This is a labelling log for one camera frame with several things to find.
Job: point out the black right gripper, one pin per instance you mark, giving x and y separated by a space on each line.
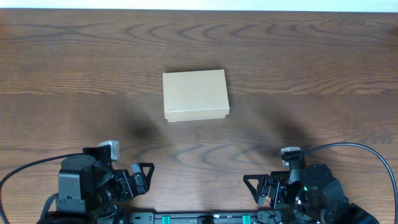
268 188

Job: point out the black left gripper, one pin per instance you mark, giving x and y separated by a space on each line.
132 182

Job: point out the cardboard box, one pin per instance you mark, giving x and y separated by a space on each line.
198 95

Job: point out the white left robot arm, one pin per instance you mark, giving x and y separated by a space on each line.
89 188

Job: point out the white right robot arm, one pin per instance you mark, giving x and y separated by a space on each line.
305 193

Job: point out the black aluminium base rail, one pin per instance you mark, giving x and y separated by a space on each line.
247 217

